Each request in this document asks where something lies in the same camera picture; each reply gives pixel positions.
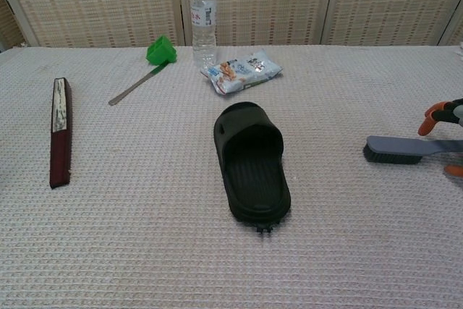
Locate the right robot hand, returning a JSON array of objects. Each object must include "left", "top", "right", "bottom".
[{"left": 417, "top": 98, "right": 463, "bottom": 179}]

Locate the grey cleaning brush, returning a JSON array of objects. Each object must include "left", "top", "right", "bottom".
[{"left": 363, "top": 135, "right": 463, "bottom": 164}]

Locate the white blue snack bag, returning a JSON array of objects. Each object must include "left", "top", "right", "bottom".
[{"left": 200, "top": 48, "right": 284, "bottom": 96}]

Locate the clear plastic water bottle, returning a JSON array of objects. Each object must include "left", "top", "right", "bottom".
[{"left": 190, "top": 0, "right": 218, "bottom": 70}]

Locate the woven bamboo screen panel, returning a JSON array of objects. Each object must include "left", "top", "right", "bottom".
[
  {"left": 177, "top": 0, "right": 337, "bottom": 46},
  {"left": 0, "top": 0, "right": 185, "bottom": 48},
  {"left": 443, "top": 12, "right": 463, "bottom": 46},
  {"left": 0, "top": 0, "right": 26, "bottom": 51},
  {"left": 321, "top": 0, "right": 463, "bottom": 46}
]

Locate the black slide sandal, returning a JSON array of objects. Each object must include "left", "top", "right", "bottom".
[{"left": 213, "top": 101, "right": 292, "bottom": 238}]

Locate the beige woven tablecloth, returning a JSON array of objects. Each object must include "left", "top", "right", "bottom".
[{"left": 0, "top": 45, "right": 463, "bottom": 309}]

